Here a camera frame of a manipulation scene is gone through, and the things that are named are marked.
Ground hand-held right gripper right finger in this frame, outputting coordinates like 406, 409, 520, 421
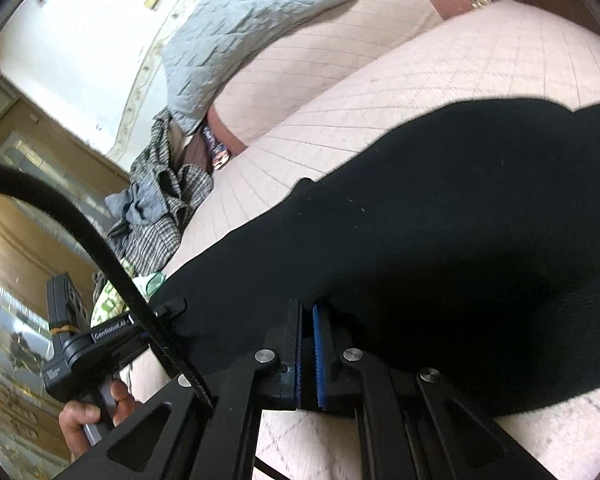
311, 301, 556, 480

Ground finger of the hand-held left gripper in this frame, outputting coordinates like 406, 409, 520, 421
150, 297, 188, 337

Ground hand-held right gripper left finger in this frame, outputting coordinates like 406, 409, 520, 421
72, 299, 306, 480

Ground black pants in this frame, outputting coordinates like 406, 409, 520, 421
152, 94, 600, 418

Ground person's left hand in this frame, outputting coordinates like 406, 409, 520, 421
59, 380, 143, 463

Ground green white patterned cloth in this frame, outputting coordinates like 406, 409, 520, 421
90, 259, 141, 330

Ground checked tweed coat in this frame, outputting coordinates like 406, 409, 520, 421
107, 107, 216, 281

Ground grey cloth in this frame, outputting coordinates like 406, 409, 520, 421
105, 170, 181, 226

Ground dark brown garment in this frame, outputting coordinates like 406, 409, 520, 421
182, 135, 212, 171

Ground colourful printed packet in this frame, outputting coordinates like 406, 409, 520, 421
200, 120, 232, 172

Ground grey quilted blanket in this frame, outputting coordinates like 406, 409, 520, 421
162, 0, 365, 133

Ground pink quilted sofa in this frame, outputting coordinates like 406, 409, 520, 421
130, 0, 600, 480

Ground black braided cable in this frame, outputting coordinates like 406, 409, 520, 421
0, 161, 216, 413

